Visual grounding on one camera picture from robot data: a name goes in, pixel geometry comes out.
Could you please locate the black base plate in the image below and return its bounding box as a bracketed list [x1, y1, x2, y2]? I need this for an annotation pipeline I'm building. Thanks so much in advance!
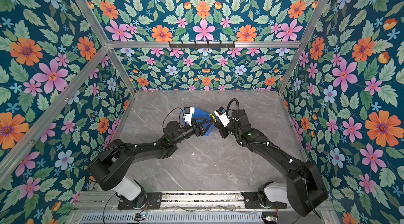
[241, 191, 287, 210]
[117, 192, 163, 210]

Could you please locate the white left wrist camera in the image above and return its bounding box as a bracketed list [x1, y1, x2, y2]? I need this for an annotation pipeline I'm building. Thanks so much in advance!
[183, 107, 195, 126]

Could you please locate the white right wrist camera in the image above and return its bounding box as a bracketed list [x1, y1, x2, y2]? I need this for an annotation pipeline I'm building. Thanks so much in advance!
[214, 107, 230, 127]

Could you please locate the aluminium corner frame post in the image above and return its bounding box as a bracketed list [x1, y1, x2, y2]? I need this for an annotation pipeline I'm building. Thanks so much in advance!
[75, 0, 136, 96]

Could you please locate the aluminium rear cross bar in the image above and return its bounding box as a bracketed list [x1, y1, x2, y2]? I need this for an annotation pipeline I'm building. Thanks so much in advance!
[107, 41, 302, 49]

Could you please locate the black yellow screwdriver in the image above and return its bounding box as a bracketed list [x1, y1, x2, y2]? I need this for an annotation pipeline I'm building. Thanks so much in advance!
[209, 113, 217, 123]

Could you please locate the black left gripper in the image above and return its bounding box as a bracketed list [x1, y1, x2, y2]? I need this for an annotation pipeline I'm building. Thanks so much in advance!
[172, 116, 212, 146]

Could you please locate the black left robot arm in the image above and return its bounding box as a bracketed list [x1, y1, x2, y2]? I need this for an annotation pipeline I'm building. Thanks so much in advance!
[88, 119, 213, 201]

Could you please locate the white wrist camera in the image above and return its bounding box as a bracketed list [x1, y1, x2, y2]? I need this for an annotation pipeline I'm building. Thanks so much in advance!
[214, 107, 230, 127]
[183, 107, 195, 126]

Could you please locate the blue plastic bin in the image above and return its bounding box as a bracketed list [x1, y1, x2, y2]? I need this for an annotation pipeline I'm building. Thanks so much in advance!
[192, 107, 211, 136]

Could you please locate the black hook rail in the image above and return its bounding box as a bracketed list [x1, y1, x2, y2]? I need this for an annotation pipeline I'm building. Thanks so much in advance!
[168, 41, 236, 49]

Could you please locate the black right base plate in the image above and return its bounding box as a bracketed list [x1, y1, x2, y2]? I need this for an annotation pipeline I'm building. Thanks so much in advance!
[241, 191, 287, 210]

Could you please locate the aluminium left diagonal bar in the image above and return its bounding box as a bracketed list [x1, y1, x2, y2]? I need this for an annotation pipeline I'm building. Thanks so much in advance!
[1, 46, 108, 187]

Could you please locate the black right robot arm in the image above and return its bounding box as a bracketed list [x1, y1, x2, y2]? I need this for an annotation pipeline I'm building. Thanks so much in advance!
[210, 108, 329, 216]

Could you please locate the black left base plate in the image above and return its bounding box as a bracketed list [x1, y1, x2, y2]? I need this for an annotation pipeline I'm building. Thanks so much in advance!
[117, 192, 163, 210]

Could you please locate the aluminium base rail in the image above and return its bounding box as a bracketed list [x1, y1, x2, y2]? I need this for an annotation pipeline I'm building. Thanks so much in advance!
[72, 190, 335, 212]

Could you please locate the aluminium right frame post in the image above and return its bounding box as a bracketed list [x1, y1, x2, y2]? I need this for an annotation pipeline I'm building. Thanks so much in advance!
[278, 0, 329, 96]

